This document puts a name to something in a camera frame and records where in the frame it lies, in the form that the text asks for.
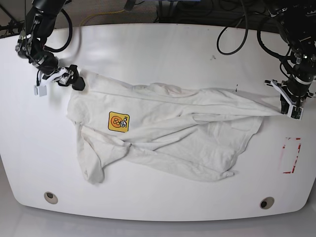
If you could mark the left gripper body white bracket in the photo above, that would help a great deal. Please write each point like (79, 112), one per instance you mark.
(294, 90)

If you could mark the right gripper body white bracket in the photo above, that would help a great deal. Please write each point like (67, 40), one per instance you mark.
(62, 76)

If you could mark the white printed T-shirt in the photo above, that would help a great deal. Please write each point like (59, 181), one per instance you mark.
(194, 134)

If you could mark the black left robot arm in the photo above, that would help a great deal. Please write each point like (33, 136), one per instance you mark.
(296, 23)

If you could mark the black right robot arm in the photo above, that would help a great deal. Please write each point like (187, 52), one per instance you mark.
(31, 45)

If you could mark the red tape rectangle marking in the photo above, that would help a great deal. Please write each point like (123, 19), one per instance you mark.
(289, 155)

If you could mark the black tripod stand left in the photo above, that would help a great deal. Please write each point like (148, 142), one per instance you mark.
(12, 16)

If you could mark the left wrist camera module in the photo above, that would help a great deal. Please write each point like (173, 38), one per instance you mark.
(295, 112)

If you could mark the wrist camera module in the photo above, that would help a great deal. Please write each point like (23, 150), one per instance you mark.
(295, 112)
(40, 90)

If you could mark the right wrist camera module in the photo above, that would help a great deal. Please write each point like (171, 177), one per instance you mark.
(40, 90)

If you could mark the right table cable grommet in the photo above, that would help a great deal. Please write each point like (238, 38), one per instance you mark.
(267, 203)

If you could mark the table cable grommet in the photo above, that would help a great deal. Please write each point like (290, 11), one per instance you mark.
(267, 203)
(50, 198)

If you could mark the left table cable grommet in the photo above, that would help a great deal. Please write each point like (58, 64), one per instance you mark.
(50, 198)

